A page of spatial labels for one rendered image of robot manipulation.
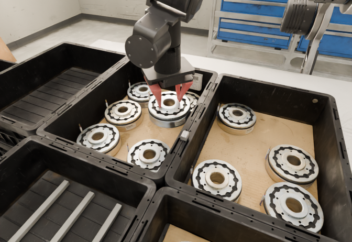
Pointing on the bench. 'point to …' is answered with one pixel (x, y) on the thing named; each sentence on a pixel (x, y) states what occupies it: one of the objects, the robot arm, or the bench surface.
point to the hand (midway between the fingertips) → (168, 100)
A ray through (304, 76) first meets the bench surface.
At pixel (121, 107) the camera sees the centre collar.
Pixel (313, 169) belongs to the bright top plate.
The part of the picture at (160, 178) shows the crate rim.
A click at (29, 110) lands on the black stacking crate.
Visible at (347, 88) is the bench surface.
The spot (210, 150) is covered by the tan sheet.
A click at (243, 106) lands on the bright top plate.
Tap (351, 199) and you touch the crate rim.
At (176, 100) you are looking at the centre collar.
